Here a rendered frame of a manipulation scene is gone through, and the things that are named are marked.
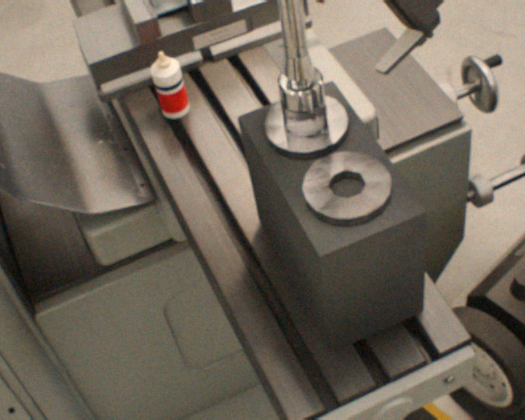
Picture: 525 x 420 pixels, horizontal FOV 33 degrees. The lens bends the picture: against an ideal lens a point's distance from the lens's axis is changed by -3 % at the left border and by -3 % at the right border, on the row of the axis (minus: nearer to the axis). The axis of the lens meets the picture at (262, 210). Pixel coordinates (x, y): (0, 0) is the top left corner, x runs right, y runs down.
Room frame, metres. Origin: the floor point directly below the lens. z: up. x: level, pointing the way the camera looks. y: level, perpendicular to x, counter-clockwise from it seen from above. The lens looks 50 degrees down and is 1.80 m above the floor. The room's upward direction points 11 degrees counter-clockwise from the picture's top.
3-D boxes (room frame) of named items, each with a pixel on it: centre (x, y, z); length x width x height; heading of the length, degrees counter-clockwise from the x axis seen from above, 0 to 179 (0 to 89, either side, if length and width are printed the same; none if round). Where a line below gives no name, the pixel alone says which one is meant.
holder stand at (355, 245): (0.63, -0.08, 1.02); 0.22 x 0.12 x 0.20; 14
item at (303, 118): (0.68, -0.06, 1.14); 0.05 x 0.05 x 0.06
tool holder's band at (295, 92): (0.68, -0.06, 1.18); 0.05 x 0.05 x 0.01
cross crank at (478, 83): (1.17, -0.42, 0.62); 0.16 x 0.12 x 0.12; 105
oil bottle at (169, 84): (0.95, 0.09, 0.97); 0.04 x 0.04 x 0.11
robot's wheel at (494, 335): (0.67, -0.31, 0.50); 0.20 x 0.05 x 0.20; 34
